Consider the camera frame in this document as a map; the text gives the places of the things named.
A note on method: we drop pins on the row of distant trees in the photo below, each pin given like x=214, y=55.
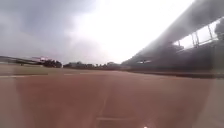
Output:
x=90, y=65

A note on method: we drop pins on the red running track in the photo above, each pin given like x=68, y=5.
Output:
x=110, y=96

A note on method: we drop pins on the large grandstand building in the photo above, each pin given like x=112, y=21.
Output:
x=186, y=53

